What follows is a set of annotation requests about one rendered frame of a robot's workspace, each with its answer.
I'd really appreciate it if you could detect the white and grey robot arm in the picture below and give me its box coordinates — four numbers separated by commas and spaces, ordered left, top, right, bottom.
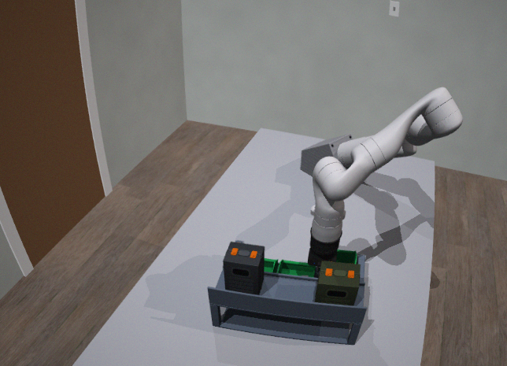
313, 87, 463, 227

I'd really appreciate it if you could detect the black tool case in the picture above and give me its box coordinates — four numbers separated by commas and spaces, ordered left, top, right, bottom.
223, 242, 265, 295

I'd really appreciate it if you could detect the grey metal shelf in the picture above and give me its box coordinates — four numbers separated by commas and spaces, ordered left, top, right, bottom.
208, 254, 367, 345

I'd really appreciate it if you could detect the dark green case with orange latches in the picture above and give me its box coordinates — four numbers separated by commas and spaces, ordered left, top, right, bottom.
315, 261, 361, 305

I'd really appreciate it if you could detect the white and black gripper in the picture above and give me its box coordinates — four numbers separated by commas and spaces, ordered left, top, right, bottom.
308, 218, 342, 271

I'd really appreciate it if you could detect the green bin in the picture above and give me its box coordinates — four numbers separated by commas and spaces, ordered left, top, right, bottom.
264, 258, 278, 273
277, 260, 316, 277
336, 250, 357, 264

